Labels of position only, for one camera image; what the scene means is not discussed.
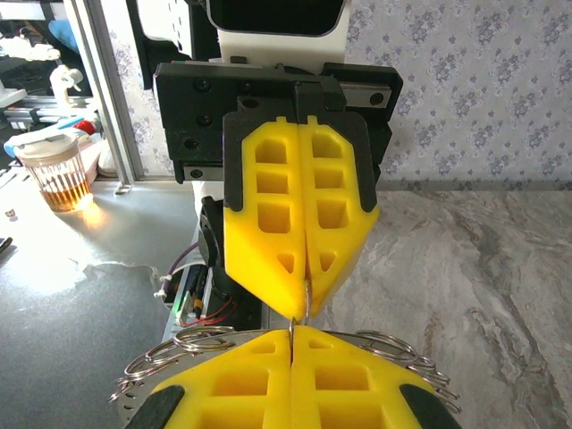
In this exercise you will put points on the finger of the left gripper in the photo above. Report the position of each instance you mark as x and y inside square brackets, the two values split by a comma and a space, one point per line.
[248, 241]
[344, 223]

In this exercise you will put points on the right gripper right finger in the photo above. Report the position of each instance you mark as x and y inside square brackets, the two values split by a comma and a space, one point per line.
[339, 384]

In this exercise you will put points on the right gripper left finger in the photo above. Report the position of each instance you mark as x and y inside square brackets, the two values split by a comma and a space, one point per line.
[250, 384]

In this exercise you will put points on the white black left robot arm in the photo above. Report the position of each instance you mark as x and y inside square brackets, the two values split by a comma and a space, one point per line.
[210, 250]

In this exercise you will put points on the white zip tie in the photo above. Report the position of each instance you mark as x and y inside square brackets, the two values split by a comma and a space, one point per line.
[163, 286]

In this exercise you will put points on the white pouch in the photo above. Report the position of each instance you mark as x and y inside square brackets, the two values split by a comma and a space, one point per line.
[108, 161]

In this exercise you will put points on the red white ball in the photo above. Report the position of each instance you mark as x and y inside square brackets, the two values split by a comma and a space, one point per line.
[85, 126]

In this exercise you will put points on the white toy figure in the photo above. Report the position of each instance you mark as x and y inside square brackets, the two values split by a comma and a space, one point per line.
[62, 80]

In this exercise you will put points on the blue object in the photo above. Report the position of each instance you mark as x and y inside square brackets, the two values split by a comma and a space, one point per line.
[62, 36]

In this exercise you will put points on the aluminium frame post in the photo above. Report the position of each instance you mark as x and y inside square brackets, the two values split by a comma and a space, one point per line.
[107, 89]

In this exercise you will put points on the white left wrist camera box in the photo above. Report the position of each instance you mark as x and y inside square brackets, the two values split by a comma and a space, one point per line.
[281, 42]

